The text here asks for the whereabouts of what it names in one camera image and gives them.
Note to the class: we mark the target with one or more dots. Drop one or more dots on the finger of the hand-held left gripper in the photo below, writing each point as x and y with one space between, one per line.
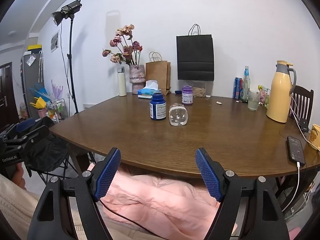
25 125
35 134

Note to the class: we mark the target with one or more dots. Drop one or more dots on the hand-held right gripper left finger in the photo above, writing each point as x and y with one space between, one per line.
107 176

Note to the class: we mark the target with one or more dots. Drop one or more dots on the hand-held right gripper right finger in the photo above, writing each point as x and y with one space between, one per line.
208 177

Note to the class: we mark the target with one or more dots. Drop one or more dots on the clear plastic bottle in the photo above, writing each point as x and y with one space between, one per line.
178 115

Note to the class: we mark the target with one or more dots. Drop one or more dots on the yellow cartoon cup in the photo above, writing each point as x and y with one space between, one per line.
315 136

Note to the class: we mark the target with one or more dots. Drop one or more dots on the black cloth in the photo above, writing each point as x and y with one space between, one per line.
50 145

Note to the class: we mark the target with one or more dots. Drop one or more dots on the storage cart with items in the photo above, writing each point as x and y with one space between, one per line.
56 111

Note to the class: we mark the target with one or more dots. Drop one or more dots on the dark brown door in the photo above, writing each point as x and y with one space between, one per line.
6 92

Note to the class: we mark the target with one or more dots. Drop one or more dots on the black folding chair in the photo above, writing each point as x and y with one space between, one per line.
61 167

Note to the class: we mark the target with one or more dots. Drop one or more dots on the purple plastic hangers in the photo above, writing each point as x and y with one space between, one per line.
57 90

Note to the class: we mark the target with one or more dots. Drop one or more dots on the grey refrigerator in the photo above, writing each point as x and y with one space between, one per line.
32 77

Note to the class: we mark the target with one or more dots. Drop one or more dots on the yellow box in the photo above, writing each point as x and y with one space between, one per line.
34 47

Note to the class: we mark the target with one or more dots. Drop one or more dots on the purple pill bottle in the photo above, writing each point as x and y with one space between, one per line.
187 96

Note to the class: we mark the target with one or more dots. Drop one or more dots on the blue pill bottle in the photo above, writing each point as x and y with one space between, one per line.
157 107

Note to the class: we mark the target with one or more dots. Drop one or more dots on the clear jar of grains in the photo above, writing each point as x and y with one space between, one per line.
199 91

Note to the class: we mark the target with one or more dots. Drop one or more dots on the drinking glass with water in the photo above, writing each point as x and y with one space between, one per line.
253 102

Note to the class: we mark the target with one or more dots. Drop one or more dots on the black power bank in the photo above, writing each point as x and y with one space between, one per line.
305 125
296 151

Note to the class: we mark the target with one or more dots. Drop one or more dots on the blue tissue box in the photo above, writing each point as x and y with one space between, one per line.
149 92

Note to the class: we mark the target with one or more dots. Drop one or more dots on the blue soda can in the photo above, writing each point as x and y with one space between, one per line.
237 88

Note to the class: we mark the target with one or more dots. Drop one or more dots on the white thermos bottle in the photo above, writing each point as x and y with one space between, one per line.
122 82

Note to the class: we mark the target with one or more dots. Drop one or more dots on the colourful snack packets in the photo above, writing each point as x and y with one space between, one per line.
263 96

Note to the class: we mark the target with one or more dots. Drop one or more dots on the clear glass bottle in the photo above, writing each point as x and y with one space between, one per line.
246 86

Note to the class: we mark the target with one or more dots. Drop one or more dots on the pink ceramic vase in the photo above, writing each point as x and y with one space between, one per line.
137 76

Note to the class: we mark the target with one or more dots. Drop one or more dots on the yellow thermos jug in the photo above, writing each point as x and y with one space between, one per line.
280 95

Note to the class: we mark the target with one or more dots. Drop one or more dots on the brown paper bag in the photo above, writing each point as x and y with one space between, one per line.
158 73

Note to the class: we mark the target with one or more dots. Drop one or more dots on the dark wooden chair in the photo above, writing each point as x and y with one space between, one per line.
303 100

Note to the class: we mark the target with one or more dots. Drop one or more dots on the studio light on stand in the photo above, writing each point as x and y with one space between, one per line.
66 10

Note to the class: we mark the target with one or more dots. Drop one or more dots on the black paper bag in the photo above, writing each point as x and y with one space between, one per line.
195 55

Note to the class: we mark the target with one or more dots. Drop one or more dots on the dried rose bouquet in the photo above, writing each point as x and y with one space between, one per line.
125 50

